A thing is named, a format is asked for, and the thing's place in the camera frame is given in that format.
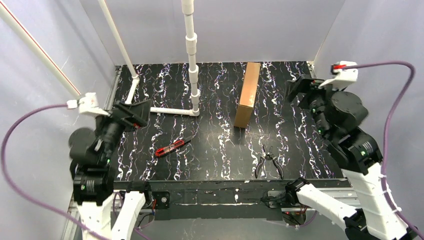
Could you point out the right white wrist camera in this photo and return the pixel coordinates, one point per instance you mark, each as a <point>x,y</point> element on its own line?
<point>344,74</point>

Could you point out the red black utility knife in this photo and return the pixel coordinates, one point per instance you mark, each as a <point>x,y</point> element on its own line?
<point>164,151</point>

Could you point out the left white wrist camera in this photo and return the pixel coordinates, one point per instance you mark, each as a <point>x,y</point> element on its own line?
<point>87,104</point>

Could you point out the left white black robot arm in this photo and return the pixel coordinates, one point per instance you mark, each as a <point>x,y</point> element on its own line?
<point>93,175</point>

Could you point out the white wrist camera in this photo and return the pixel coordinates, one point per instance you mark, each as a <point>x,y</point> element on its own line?
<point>344,74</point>
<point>87,104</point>

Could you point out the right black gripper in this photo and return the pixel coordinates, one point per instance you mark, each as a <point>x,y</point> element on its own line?
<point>310,91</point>

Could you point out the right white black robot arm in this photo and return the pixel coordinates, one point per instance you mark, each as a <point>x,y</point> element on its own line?
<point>337,115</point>

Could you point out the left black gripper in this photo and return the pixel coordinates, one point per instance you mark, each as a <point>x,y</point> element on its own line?
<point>125,117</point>

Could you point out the brown cardboard express box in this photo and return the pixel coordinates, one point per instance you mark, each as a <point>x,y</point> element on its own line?
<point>248,95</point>

